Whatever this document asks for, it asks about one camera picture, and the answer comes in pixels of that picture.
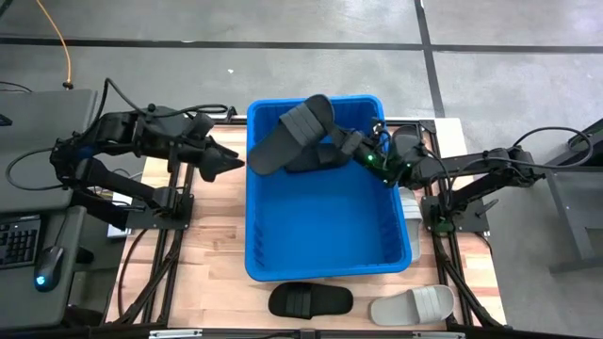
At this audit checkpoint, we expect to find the white rubber slide sandal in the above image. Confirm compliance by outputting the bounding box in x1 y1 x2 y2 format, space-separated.
399 186 424 264
368 283 456 328

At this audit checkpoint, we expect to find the black desk knob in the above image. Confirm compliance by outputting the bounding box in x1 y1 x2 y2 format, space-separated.
73 246 95 265

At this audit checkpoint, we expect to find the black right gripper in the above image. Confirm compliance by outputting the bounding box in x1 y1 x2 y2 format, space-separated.
329 125 393 178

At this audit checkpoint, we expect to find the black rubber slide sandal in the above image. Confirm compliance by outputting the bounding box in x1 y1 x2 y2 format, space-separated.
284 142 353 174
392 124 425 164
268 282 355 320
247 93 336 177

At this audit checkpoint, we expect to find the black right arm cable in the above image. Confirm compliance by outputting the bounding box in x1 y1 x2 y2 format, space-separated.
511 125 595 169

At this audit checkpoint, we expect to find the black clamp lever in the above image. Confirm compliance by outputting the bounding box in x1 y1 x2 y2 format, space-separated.
474 198 500 218

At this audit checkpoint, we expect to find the orange cable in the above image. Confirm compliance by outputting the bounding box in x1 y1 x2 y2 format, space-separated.
35 0 75 90

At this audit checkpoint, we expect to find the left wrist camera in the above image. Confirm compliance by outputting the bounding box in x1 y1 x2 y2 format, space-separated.
187 111 217 138

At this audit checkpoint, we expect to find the small white box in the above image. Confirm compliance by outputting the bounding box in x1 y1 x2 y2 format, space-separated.
106 192 134 239

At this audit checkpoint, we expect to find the black computer mouse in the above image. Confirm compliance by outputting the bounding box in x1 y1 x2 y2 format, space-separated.
32 245 66 294

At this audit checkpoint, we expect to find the grey computer desk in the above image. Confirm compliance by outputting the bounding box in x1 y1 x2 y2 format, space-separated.
0 88 99 333

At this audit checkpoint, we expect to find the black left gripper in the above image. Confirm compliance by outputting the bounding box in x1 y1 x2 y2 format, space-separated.
173 135 246 184

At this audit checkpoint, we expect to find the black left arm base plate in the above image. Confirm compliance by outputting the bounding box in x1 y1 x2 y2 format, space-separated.
124 192 195 232

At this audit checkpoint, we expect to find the dark grey side table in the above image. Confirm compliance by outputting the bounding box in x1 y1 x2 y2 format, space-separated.
546 117 603 275

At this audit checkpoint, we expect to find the black computer keyboard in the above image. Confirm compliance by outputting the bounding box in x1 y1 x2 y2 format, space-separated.
0 215 43 271

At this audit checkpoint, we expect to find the silver metal bracket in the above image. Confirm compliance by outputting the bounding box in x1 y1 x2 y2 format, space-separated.
148 329 204 339
413 330 466 339

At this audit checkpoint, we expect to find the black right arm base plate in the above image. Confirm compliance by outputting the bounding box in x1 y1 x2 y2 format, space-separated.
420 194 491 234

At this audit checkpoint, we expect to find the blue plastic bin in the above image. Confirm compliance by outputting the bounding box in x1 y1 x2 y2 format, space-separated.
244 93 414 283

